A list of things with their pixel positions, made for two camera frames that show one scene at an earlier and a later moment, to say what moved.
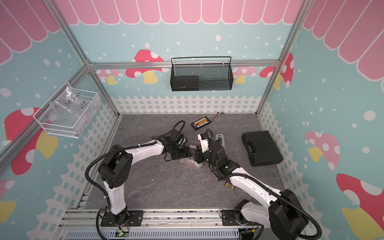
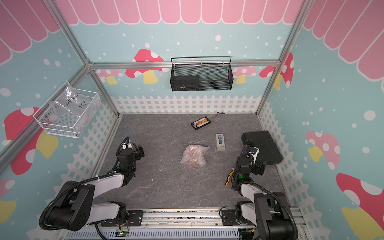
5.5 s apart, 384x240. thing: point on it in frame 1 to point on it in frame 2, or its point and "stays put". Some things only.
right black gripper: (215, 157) to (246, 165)
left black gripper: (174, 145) to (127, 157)
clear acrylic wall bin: (68, 113) stays put
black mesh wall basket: (201, 77) stays put
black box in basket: (188, 83) stays put
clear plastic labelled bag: (68, 101) stays put
